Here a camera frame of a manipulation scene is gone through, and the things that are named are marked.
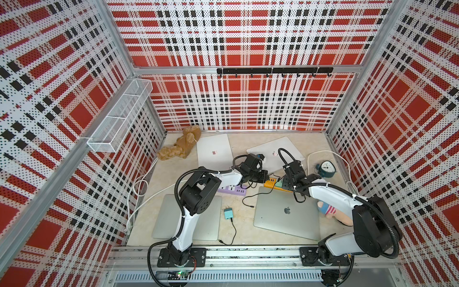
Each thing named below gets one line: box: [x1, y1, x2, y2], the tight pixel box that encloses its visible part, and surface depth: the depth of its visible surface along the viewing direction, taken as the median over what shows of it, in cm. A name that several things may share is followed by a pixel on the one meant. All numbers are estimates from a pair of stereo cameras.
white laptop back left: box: [196, 133, 234, 172], surface depth 114 cm
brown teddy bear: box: [157, 124, 202, 161], surface depth 104 cm
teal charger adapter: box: [224, 207, 234, 221], surface depth 86 cm
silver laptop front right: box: [253, 186, 321, 241], surface depth 90 cm
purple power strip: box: [217, 184, 247, 197], surface depth 93 cm
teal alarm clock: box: [315, 160, 337, 178], surface depth 100 cm
